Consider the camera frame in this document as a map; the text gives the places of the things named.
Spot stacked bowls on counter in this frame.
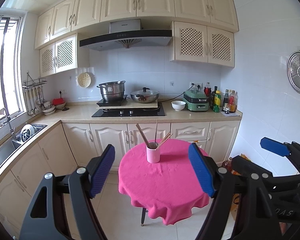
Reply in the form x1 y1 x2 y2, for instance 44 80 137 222
41 101 56 115

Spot red container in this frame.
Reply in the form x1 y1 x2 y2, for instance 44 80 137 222
52 98 66 109

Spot pink round tablecloth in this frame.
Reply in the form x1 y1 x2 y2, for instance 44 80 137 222
119 139 210 225

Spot light wooden chopstick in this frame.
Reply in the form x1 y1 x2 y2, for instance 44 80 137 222
154 121 158 144

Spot green oil bottle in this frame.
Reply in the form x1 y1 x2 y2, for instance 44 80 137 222
212 90 221 113

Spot black induction cooker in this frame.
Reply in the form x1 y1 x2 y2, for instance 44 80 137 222
96 95 127 107

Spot cream upper kitchen cabinets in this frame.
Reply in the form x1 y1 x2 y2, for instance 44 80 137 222
34 0 239 77

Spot person's right hand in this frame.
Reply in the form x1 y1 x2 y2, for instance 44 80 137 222
279 222 289 235

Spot black range hood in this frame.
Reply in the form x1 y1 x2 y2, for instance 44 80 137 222
79 19 173 51

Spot chrome faucet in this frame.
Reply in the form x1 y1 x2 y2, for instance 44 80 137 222
0 107 16 140

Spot window with bars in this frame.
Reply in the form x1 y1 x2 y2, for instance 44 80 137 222
0 15 23 118

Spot steel sink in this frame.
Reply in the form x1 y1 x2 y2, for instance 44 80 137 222
0 124 47 168

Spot black gas hob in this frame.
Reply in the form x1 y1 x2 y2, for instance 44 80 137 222
91 103 166 118

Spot white bowl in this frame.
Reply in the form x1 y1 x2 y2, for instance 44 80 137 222
171 100 186 111

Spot pink ceramic utensil cup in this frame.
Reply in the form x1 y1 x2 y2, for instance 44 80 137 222
146 142 160 164

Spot wall power socket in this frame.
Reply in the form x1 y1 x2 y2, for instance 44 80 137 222
190 82 203 90

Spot orange sauce bottle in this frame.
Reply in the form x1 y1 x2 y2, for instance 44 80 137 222
228 90 238 113

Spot curved wooden chopstick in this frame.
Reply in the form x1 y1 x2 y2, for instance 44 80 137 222
157 132 172 149

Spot wok with glass lid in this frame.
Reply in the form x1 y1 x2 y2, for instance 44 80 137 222
130 87 160 103

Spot round bamboo trivet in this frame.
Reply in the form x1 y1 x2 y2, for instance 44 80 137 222
77 72 93 88

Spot green electric cooker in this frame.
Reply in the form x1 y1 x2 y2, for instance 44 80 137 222
183 89 210 112

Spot wall utensil rack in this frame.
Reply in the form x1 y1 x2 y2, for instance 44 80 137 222
22 72 47 116

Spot cream lower kitchen cabinets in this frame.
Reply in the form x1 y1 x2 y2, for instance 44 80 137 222
0 119 241 238

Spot dark soy sauce bottle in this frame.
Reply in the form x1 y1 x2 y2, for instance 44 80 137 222
222 89 229 112

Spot steel stock pot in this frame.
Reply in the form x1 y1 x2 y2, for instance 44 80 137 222
97 80 126 101

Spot cream kitchen cabinets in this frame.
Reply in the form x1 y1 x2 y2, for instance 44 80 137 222
34 0 239 77
0 119 241 238

